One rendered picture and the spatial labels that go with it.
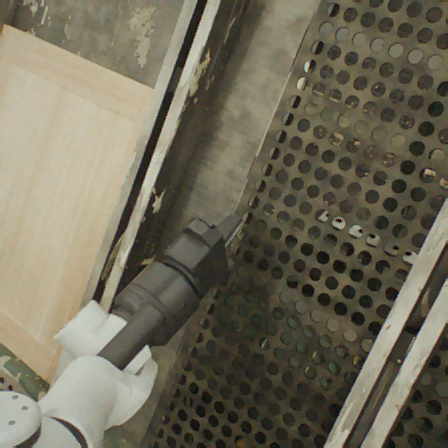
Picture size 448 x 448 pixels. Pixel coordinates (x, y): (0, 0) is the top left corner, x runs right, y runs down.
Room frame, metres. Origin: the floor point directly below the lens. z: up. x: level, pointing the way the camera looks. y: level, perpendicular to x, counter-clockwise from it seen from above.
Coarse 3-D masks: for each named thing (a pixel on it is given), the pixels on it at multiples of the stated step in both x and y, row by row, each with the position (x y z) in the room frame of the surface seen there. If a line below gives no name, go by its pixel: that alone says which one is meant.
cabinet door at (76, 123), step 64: (0, 64) 1.00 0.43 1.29; (64, 64) 0.92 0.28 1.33; (0, 128) 0.92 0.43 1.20; (64, 128) 0.85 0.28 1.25; (128, 128) 0.78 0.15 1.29; (0, 192) 0.84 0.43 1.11; (64, 192) 0.77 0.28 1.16; (0, 256) 0.75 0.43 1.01; (64, 256) 0.69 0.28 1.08; (0, 320) 0.67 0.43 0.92; (64, 320) 0.61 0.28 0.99
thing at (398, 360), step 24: (432, 240) 0.45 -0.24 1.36; (432, 264) 0.43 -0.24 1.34; (408, 288) 0.42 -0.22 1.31; (432, 288) 0.43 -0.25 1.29; (408, 312) 0.40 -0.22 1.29; (432, 312) 0.39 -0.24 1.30; (384, 336) 0.39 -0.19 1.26; (408, 336) 0.39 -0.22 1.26; (432, 336) 0.37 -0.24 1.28; (384, 360) 0.37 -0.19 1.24; (408, 360) 0.36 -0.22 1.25; (360, 384) 0.36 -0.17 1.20; (384, 384) 0.37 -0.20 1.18; (408, 384) 0.34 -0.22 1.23; (360, 408) 0.34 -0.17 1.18; (384, 408) 0.33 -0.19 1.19; (336, 432) 0.33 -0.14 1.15; (360, 432) 0.34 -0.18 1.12; (384, 432) 0.31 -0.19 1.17
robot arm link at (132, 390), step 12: (84, 360) 0.33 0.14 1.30; (96, 360) 0.33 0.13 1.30; (108, 372) 0.32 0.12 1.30; (120, 372) 0.33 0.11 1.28; (144, 372) 0.35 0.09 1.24; (156, 372) 0.37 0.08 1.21; (120, 384) 0.31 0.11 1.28; (132, 384) 0.32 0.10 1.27; (144, 384) 0.33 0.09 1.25; (120, 396) 0.30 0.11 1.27; (132, 396) 0.31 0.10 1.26; (144, 396) 0.32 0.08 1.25; (120, 408) 0.30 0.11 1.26; (132, 408) 0.31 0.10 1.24; (108, 420) 0.29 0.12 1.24; (120, 420) 0.30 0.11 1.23
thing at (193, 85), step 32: (192, 0) 0.79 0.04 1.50; (224, 0) 0.78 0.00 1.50; (192, 32) 0.78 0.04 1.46; (224, 32) 0.78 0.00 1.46; (192, 64) 0.73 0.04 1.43; (224, 64) 0.78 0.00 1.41; (160, 96) 0.73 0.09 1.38; (192, 96) 0.72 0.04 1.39; (160, 128) 0.72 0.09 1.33; (192, 128) 0.71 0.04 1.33; (160, 160) 0.66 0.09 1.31; (128, 192) 0.66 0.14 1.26; (160, 192) 0.65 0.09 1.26; (128, 224) 0.62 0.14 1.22; (160, 224) 0.65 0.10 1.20; (96, 256) 0.61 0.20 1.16; (128, 256) 0.59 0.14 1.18; (96, 288) 0.58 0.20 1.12; (64, 352) 0.53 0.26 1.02
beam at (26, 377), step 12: (0, 348) 0.62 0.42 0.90; (0, 360) 0.59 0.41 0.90; (12, 360) 0.59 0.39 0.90; (12, 372) 0.56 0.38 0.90; (24, 372) 0.56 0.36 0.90; (24, 384) 0.54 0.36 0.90; (36, 384) 0.54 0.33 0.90; (48, 384) 0.54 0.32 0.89; (36, 396) 0.52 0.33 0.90; (108, 432) 0.46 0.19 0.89; (108, 444) 0.43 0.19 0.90; (120, 444) 0.43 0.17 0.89
